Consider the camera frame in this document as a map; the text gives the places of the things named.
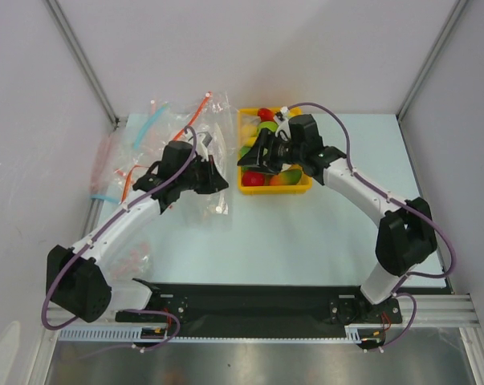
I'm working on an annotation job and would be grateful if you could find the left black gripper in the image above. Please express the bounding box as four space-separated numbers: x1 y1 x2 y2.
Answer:
177 155 229 195

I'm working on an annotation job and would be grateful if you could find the green lettuce toy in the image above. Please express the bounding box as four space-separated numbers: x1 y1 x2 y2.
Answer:
238 147 258 164

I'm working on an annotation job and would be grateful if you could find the red pomegranate toy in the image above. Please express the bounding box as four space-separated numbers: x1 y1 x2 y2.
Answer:
242 171 266 187

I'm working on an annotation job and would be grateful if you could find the white dotted zip bag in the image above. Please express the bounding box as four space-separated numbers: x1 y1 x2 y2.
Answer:
180 91 236 227

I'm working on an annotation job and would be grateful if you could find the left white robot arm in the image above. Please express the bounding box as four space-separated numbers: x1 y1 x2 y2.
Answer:
42 141 229 328

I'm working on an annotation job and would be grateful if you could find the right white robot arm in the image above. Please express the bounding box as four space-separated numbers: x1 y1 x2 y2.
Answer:
238 114 437 322

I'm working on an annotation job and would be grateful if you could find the orange zipper clear bag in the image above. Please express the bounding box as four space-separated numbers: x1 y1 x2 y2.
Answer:
114 91 213 202

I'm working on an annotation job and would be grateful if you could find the blue zipper clear bag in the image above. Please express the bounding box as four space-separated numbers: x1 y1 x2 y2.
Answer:
122 99 171 163

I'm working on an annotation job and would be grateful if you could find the pink dotted bag front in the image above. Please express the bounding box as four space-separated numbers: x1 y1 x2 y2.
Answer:
109 241 151 281

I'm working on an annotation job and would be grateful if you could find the yellow banana toy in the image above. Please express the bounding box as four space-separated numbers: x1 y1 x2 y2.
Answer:
243 136 258 148

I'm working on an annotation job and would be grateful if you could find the mango toy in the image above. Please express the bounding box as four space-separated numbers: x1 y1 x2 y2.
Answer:
269 168 303 186

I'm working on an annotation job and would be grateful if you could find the green lime toy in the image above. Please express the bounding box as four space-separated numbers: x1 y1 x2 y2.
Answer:
257 121 279 134

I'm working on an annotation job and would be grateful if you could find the yellow plastic tray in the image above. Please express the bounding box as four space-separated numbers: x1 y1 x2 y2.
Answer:
237 107 313 195

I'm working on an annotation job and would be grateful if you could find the red strawberry toy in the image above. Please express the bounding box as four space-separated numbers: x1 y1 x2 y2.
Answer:
257 107 276 122

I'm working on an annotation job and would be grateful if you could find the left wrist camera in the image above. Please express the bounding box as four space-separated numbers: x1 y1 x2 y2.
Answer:
197 131 213 148

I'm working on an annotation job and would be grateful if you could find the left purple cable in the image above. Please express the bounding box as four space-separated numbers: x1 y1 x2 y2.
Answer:
40 125 198 355

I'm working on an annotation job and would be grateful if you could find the purple cable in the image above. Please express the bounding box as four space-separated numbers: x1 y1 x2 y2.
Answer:
281 100 458 354
40 125 198 355

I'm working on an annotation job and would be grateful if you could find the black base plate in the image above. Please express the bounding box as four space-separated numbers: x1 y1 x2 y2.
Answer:
115 283 402 331

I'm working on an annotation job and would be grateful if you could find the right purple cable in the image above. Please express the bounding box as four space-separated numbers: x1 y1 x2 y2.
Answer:
281 100 458 354

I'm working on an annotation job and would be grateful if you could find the white cable duct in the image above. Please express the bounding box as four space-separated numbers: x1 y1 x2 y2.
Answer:
59 324 385 344

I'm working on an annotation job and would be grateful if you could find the left aluminium frame post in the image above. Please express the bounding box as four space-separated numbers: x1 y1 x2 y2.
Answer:
43 0 120 129

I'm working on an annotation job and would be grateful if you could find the aluminium frame post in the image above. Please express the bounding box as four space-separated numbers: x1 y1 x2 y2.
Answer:
396 0 471 124
43 0 120 129

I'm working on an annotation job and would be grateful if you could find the aluminium front rail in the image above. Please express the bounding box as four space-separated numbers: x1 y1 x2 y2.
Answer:
44 293 480 328

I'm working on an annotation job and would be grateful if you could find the right aluminium frame post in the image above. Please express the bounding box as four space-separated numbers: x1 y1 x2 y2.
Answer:
396 0 471 124

